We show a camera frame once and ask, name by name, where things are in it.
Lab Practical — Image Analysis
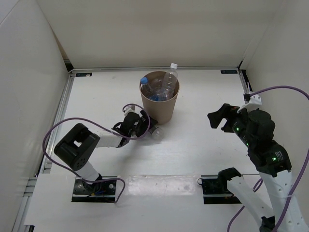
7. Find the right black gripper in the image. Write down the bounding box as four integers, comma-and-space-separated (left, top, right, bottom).
207, 103, 254, 147

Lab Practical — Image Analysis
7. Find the black-label plastic bottle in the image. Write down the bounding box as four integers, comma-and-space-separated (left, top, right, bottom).
148, 126, 164, 143

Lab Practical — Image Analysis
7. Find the blue-label blue-cap plastic bottle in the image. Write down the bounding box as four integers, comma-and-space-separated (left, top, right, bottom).
140, 77, 156, 101

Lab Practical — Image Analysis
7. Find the white-blue label plastic bottle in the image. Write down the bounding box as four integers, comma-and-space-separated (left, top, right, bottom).
150, 77, 167, 102

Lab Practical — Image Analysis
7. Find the clear white-cap plastic bottle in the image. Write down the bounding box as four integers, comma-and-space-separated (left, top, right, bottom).
160, 63, 178, 101

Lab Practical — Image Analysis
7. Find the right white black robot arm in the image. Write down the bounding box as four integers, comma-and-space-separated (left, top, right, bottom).
207, 103, 309, 232

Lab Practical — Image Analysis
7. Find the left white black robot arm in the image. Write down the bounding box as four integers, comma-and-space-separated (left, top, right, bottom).
54, 110, 158, 193

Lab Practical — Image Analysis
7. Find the brown paper bin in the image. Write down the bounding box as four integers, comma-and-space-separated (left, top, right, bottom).
139, 71, 180, 125

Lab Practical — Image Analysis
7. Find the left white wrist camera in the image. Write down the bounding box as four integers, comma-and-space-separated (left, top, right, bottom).
122, 104, 135, 116

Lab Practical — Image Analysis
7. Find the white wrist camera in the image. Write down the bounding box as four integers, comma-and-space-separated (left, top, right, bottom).
122, 104, 135, 116
237, 92, 262, 114

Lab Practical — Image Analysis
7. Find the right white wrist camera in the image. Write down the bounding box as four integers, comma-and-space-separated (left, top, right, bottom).
237, 92, 262, 114

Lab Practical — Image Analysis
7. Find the aluminium frame rail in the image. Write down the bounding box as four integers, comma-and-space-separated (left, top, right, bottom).
63, 59, 243, 73

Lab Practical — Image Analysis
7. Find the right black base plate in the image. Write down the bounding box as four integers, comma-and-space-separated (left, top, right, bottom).
197, 175, 241, 205

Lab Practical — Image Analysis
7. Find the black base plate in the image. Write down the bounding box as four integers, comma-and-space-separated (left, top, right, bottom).
197, 175, 241, 205
71, 176, 117, 203

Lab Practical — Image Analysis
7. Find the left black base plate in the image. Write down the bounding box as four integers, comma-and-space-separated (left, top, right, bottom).
71, 176, 117, 203

